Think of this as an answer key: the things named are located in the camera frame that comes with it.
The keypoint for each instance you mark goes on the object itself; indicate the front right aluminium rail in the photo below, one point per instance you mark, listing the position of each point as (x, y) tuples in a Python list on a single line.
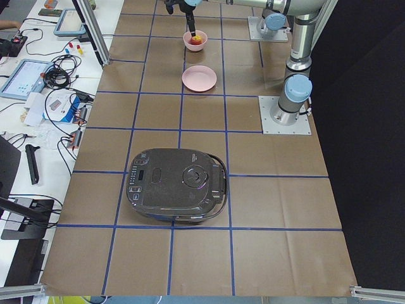
[(377, 294)]

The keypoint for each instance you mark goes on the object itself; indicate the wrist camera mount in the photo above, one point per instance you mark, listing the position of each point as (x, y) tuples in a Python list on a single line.
[(170, 4)]

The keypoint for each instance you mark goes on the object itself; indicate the far teach pendant tablet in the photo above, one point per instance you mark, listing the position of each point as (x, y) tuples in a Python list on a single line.
[(69, 24)]

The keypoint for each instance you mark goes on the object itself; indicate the red yellow apple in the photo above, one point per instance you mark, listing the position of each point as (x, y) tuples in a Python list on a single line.
[(196, 40)]

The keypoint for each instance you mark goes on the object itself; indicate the black monitor stand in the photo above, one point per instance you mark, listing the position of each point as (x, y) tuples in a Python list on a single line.
[(28, 218)]

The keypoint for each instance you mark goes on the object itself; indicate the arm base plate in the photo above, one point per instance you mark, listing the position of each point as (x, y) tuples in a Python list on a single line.
[(275, 121), (280, 36)]

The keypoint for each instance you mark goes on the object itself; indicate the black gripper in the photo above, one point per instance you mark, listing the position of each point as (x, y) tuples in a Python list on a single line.
[(190, 16)]

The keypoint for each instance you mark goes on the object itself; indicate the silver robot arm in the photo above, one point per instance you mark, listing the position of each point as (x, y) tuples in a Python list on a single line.
[(270, 24), (310, 18)]

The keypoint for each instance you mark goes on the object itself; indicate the black bar tool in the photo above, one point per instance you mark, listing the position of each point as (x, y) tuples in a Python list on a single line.
[(32, 163)]

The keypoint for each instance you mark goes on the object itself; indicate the aluminium frame post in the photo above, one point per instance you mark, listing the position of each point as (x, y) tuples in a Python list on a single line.
[(93, 31)]

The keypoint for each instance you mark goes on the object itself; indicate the white blue box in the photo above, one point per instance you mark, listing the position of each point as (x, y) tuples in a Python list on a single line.
[(61, 106)]

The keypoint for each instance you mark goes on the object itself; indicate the aluminium rail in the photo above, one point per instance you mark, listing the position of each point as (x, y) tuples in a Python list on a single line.
[(10, 292), (377, 294)]

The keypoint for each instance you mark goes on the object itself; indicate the pink plate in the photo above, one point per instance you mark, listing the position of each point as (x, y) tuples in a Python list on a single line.
[(199, 78)]

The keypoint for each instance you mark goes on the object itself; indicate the pink bowl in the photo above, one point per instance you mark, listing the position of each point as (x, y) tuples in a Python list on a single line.
[(186, 38)]

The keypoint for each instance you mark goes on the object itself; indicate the near teach pendant tablet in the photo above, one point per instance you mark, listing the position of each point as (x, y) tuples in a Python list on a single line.
[(27, 77)]

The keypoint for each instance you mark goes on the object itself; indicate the teach pendant tablet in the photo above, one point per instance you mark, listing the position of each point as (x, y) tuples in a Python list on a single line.
[(69, 24), (27, 77)]

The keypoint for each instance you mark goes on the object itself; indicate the dark grey rice cooker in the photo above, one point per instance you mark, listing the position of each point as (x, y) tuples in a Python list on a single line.
[(180, 185)]

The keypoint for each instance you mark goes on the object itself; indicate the front left aluminium rail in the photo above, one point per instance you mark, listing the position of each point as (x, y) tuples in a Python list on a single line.
[(10, 292)]

